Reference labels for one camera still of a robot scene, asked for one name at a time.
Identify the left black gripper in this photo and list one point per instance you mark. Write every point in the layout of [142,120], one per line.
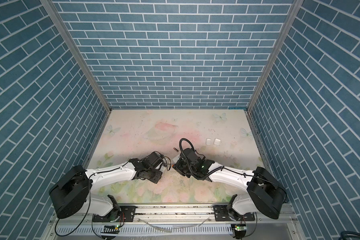
[157,178]

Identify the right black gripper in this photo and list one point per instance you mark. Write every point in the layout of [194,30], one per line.
[178,166]

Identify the grey remote battery cover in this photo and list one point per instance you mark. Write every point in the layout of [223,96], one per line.
[208,141]

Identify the white battery cover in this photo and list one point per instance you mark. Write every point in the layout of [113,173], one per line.
[217,142]

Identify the white air conditioner remote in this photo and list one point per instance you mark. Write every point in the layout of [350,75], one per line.
[176,159]

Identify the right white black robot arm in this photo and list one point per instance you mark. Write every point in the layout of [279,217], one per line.
[264,193]

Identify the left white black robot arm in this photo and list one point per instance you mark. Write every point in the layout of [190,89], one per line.
[74,193]

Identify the left green circuit board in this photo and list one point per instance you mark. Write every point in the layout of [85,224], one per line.
[110,230]

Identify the green circuit board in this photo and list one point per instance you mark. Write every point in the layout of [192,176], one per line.
[239,230]
[110,230]

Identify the right green circuit board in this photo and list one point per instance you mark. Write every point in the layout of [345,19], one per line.
[239,230]

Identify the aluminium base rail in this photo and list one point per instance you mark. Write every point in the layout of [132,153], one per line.
[178,222]

